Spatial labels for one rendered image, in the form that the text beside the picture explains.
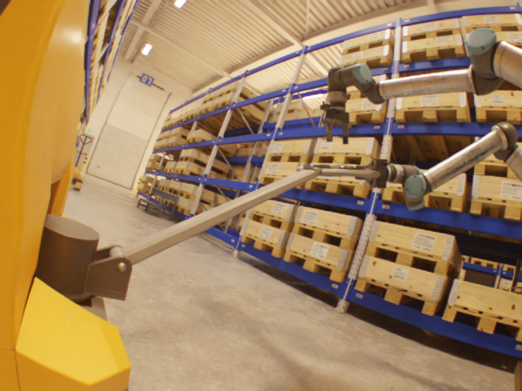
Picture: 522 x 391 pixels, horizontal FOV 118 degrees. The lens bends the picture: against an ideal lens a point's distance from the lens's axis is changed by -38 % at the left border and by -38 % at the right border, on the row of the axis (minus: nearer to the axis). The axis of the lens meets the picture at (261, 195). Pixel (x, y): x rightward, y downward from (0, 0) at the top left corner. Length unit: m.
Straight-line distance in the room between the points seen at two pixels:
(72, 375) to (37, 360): 0.05
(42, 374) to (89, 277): 0.36
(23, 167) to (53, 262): 0.37
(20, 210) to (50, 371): 0.18
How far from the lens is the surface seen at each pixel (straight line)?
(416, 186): 1.08
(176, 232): 0.68
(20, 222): 0.26
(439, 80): 1.06
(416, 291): 2.30
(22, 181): 0.26
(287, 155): 3.54
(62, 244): 0.59
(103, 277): 0.65
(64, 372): 0.34
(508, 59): 0.84
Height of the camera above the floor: 0.60
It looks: 6 degrees up
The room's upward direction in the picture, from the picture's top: 18 degrees clockwise
